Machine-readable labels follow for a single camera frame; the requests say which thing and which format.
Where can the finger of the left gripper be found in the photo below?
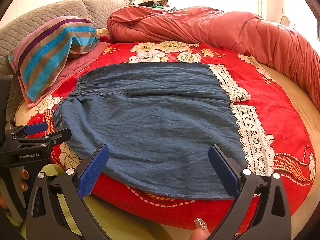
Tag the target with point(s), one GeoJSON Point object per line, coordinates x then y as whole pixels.
{"type": "Point", "coordinates": [42, 143]}
{"type": "Point", "coordinates": [28, 129]}

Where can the blue denim pants lace hem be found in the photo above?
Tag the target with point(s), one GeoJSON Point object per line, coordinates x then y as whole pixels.
{"type": "Point", "coordinates": [159, 121]}

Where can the striped towel pillow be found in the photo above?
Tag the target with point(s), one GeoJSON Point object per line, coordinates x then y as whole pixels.
{"type": "Point", "coordinates": [41, 56]}

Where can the green cloth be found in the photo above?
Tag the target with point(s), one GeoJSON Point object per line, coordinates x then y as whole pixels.
{"type": "Point", "coordinates": [117, 223]}

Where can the right hand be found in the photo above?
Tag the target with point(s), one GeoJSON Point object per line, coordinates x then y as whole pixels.
{"type": "Point", "coordinates": [201, 232]}

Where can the grey quilted headboard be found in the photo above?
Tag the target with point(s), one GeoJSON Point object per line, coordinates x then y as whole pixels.
{"type": "Point", "coordinates": [12, 33]}

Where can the beige mattress sheet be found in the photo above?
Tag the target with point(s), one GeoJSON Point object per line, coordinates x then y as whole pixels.
{"type": "Point", "coordinates": [300, 119]}

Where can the dark clothes pile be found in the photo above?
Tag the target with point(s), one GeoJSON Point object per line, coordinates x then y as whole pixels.
{"type": "Point", "coordinates": [161, 4]}

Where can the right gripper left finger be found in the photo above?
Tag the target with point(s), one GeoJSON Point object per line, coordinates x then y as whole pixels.
{"type": "Point", "coordinates": [45, 219]}

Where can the red floral blanket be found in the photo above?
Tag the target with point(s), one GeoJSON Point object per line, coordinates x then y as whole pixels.
{"type": "Point", "coordinates": [200, 134]}

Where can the salmon pink quilt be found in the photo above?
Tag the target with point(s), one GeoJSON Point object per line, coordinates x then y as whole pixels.
{"type": "Point", "coordinates": [274, 45]}

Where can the pink quilted pad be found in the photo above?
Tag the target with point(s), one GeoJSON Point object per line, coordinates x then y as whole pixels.
{"type": "Point", "coordinates": [72, 67]}

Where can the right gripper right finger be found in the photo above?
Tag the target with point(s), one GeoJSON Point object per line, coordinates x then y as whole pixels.
{"type": "Point", "coordinates": [260, 209]}

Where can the left hand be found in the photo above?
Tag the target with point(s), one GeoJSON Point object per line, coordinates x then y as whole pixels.
{"type": "Point", "coordinates": [23, 186]}

